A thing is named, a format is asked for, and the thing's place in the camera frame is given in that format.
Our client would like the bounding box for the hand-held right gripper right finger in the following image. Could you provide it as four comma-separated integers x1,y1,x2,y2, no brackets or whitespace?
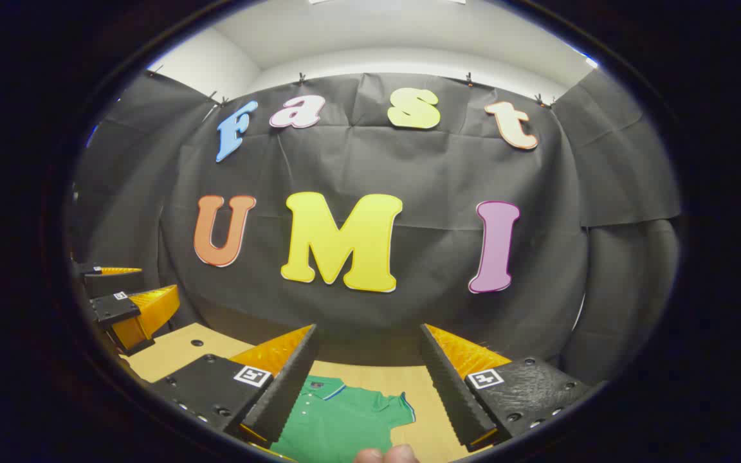
419,323,606,453

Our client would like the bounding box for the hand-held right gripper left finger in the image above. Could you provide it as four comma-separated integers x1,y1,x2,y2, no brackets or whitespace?
151,323,320,461

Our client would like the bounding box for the green T-shirt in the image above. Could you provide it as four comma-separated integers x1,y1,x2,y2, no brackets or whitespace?
270,375,417,463

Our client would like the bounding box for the black backdrop cloth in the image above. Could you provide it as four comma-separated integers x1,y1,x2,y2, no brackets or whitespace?
68,68,683,386

